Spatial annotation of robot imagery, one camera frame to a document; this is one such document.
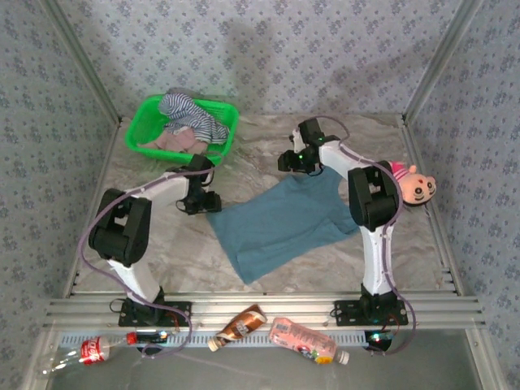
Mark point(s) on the pink ribbed tank top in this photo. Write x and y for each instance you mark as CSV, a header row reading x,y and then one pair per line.
x,y
178,142

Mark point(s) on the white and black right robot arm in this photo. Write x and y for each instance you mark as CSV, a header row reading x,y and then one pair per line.
x,y
375,260

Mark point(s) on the pink drink bottle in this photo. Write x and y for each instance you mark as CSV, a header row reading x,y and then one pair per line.
x,y
300,337

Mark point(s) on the brown drink bottle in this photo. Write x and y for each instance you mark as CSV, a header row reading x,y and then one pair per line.
x,y
243,323

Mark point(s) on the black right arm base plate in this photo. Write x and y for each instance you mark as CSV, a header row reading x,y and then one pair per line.
x,y
345,315

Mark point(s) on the green plastic basket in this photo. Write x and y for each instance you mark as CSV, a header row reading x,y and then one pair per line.
x,y
140,126

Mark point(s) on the aluminium front rail frame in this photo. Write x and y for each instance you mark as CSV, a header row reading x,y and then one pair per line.
x,y
292,306

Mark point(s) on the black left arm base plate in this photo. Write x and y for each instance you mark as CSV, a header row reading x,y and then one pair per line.
x,y
126,317

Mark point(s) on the blue white striped tank top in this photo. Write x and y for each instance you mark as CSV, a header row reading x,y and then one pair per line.
x,y
191,118

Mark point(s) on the clear cola bottle red label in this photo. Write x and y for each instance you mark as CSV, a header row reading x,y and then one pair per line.
x,y
95,351

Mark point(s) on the aluminium corner post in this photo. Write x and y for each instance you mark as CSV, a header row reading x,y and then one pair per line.
x,y
83,61
440,61

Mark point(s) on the aluminium table side rail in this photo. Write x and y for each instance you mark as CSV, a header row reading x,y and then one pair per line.
x,y
104,170
414,142

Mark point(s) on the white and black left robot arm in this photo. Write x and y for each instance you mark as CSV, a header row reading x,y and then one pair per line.
x,y
166,189

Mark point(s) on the pink plush toy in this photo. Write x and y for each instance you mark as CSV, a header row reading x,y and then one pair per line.
x,y
420,189

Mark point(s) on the small black controller board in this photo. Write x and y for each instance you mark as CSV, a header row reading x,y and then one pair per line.
x,y
380,339
152,337

